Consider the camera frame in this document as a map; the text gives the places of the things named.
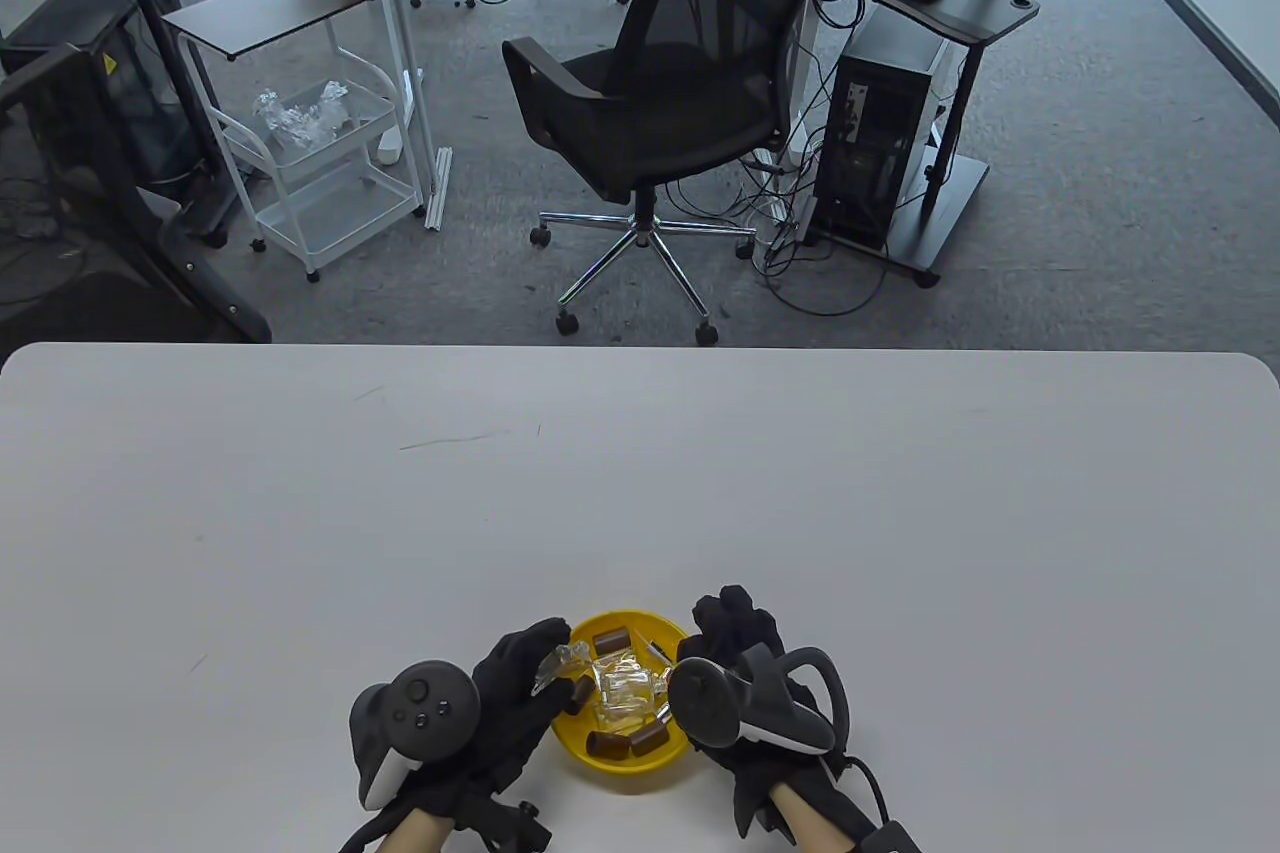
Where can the person's right hand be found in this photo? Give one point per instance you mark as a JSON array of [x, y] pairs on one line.
[[735, 628]]

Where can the person's left hand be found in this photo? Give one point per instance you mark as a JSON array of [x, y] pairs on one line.
[[510, 683]]

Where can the brown perfume bottle cap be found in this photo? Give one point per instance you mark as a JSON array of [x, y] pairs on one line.
[[610, 641], [608, 746], [650, 739], [583, 693]]

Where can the person's left forearm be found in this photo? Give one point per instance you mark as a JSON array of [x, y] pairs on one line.
[[415, 838]]

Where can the person's right forearm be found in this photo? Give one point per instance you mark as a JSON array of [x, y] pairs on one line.
[[810, 823]]

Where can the black and white tracking controller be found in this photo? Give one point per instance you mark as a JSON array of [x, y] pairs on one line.
[[705, 703], [432, 703]]

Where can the yellow bowl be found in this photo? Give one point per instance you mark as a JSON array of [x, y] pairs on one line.
[[630, 625]]

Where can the white metal utility cart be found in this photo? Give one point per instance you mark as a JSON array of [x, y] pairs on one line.
[[340, 211]]

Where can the black computer tower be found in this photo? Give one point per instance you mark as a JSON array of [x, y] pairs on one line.
[[880, 133]]

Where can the crumpled clear plastic wrap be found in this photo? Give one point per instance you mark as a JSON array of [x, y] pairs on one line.
[[300, 118]]

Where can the black mesh office chair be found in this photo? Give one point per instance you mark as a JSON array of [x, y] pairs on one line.
[[700, 3]]

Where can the black mobile computer stand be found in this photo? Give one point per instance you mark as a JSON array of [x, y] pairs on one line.
[[985, 18]]

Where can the black equipment cabinet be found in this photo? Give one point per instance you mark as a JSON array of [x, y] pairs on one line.
[[120, 93]]

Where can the dark wooden cart top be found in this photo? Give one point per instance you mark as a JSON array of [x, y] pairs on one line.
[[270, 8]]

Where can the black stand pole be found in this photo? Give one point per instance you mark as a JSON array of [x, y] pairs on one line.
[[150, 3]]

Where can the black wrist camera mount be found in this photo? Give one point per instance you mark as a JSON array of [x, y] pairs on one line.
[[510, 823], [895, 841]]

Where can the white metal frame desk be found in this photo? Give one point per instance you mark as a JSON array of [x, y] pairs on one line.
[[403, 43]]

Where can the large black equipment frame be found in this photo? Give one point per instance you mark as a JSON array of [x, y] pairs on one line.
[[60, 173]]

